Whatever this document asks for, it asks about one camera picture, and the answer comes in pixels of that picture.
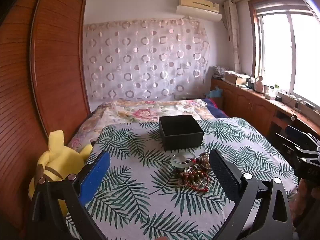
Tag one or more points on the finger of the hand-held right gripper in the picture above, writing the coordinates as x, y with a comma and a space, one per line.
285, 142
292, 131

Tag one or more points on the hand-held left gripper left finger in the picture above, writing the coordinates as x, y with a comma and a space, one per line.
96, 175

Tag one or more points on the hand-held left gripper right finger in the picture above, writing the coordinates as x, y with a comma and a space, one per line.
225, 177

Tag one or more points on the white bangle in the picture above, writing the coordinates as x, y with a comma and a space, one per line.
175, 163

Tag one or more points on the black square box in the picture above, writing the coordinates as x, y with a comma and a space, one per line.
181, 135

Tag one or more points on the person's right hand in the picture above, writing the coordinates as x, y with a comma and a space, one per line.
308, 200

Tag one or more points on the yellow plush toy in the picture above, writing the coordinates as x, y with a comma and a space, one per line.
57, 160

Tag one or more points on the small white box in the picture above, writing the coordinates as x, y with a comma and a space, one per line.
270, 96

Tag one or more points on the leaf print tablecloth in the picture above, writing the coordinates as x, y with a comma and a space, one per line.
140, 180

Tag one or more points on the wooden cabinet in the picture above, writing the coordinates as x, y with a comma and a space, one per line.
250, 105

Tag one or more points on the white jug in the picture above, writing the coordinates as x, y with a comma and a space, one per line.
258, 85

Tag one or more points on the dark blue blanket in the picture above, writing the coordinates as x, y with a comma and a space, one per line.
215, 110

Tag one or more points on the cardboard box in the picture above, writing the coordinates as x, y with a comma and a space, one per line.
235, 78

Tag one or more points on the window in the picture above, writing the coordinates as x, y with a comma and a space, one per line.
277, 50

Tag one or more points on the teal cloth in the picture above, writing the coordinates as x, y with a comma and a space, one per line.
213, 93

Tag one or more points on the floral bedspread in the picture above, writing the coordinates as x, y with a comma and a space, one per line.
150, 108

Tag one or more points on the pile of papers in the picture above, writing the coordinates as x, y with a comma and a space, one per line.
218, 71

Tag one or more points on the beige window curtain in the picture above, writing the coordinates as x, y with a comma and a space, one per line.
233, 35

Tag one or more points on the circle patterned sheer curtain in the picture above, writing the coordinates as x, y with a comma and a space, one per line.
145, 60

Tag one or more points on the wooden wardrobe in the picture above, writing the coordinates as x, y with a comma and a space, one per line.
57, 55

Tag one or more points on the wall air conditioner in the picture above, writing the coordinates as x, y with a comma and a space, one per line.
197, 8

